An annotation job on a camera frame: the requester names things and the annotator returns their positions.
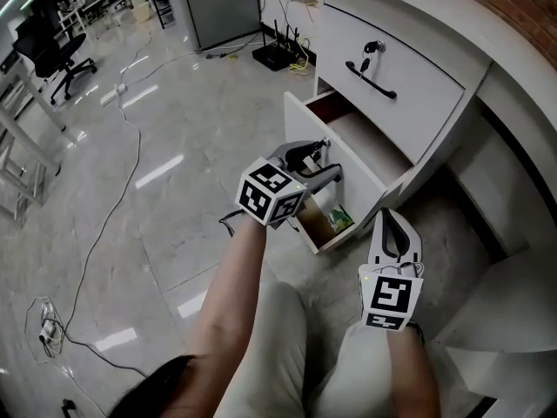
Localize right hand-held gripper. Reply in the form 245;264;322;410
359;209;426;333

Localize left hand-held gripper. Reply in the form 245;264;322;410
236;140;344;226

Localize person's right forearm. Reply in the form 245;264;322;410
385;322;443;418

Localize person's left forearm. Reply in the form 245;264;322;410
182;215;270;418

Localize black drawer keys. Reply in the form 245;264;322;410
311;136;332;163
359;39;387;76

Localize white desk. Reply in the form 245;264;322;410
313;0;557;260

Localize green cover magazine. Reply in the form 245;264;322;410
324;201;355;232

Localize black wifi router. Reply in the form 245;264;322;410
252;18;305;72

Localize light grey trousers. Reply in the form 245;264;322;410
212;280;395;418

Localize grey metal cabinet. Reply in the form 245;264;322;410
179;0;263;52

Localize beige waste bin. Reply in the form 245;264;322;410
130;0;152;22

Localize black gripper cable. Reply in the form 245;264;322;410
218;209;245;239

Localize yellow cable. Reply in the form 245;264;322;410
289;37;310;77

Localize black drawer handle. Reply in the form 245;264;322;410
345;61;398;100

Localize grey floor cable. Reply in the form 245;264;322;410
60;96;143;339

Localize black floor cable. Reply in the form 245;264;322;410
63;335;149;378

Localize white frame table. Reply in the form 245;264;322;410
0;54;70;132
0;115;62;226

